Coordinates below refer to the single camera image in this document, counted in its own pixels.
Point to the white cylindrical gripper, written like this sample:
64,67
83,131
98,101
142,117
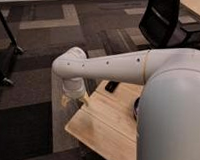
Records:
74,88

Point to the dark blue patterned bowl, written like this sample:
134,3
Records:
135,111

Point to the black office chair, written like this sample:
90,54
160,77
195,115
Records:
161,27

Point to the small black rectangular device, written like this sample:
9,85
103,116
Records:
111,86

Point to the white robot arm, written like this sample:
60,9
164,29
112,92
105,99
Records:
168,112

